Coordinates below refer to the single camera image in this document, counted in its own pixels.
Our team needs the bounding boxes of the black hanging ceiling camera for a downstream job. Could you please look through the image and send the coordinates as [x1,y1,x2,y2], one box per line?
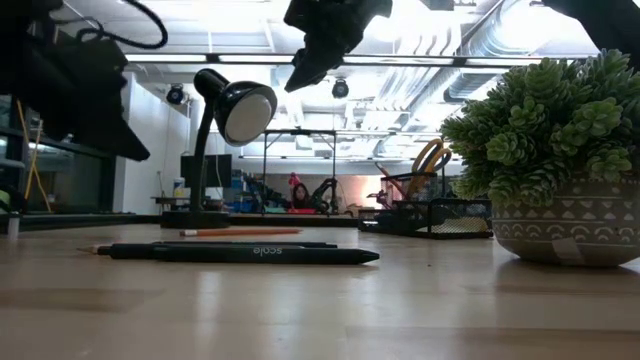
[330,77,351,100]

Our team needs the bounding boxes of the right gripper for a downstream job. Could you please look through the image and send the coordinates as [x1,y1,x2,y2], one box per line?
[284,0,394,94]

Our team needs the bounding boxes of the background desk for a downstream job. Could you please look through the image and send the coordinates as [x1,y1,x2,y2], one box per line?
[152,195,226,214]

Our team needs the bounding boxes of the person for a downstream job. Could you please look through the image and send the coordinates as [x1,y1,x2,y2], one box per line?
[291,182,312,210]

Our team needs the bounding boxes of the black pen with scale print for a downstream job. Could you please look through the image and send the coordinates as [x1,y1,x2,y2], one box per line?
[96,243,381,266]

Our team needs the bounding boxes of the yellow cable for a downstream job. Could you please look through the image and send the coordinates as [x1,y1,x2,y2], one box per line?
[16,99,53,214]

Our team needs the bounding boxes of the black aluminium table frame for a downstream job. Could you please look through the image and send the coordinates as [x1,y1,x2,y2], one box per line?
[0,212,361,232]

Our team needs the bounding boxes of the black background workstation frame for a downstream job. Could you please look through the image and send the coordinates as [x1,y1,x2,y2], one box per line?
[262,128,338,214]

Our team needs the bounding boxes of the small silver post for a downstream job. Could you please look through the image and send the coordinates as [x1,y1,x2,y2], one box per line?
[6,211,22,245]

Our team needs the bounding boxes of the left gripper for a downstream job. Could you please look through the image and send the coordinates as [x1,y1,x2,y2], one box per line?
[0,39,150,162]

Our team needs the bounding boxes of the black computer monitor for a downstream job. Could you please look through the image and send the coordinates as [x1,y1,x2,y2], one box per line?
[180,153,234,190]

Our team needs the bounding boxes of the long ceiling light bar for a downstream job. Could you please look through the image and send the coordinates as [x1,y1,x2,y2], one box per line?
[124,52,546,69]

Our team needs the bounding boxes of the blue storage bins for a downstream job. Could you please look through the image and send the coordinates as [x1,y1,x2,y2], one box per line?
[232,169,266,211]

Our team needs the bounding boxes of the succulent plant in patterned pot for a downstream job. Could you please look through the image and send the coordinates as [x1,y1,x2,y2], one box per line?
[439,49,640,269]

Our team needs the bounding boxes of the yellow sticky note pad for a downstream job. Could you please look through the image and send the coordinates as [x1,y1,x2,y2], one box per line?
[417,217,490,235]

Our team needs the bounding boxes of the black mesh desk organizer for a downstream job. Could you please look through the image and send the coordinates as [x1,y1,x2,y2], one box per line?
[357,172,494,240]

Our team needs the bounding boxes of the black gooseneck desk lamp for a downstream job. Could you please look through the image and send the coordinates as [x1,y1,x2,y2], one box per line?
[160,68,279,230]

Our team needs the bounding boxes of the yellow-handled scissors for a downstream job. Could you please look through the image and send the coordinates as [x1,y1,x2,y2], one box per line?
[404,138,454,199]

